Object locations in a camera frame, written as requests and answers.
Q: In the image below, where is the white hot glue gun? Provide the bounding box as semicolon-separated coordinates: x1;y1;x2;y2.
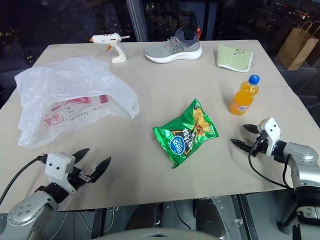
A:
90;32;131;64

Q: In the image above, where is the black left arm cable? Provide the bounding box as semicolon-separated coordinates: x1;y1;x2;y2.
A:
0;155;48;201

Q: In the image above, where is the green folded towel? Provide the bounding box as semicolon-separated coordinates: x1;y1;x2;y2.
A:
215;43;254;73

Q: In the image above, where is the green chip bag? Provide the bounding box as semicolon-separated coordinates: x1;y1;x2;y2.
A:
152;98;220;170

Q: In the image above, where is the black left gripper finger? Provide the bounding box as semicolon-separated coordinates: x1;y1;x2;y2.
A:
89;157;112;184
73;147;90;166

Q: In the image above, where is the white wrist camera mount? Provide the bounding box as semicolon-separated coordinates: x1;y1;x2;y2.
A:
257;117;282;157
45;152;77;195

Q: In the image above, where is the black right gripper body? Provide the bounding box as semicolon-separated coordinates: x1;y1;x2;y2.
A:
249;130;268;158

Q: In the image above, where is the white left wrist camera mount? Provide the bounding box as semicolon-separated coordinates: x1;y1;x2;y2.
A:
45;152;77;195

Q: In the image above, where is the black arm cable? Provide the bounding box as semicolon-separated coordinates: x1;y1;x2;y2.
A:
0;155;48;201
247;134;291;189

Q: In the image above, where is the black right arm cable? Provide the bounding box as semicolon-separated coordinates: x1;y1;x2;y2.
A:
247;134;291;189

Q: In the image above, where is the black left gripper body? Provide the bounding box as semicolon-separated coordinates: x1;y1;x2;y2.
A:
67;164;93;190

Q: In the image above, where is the dark rounded robot body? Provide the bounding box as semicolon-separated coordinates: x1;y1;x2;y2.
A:
92;219;226;240

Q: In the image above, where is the translucent white plastic bag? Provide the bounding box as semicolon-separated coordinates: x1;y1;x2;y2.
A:
14;55;140;148

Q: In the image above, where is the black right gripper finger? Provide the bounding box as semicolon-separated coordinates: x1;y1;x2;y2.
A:
243;123;262;134
230;138;253;152

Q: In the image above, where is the grey knit sneaker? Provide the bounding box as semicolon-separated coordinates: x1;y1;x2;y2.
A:
143;27;203;64

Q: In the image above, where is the orange soda bottle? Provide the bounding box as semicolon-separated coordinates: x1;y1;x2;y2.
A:
229;74;261;116

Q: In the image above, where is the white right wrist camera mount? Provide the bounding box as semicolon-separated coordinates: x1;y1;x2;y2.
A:
257;117;282;157

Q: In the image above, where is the brown paper shopping bag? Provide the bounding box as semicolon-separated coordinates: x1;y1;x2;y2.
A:
275;20;320;71

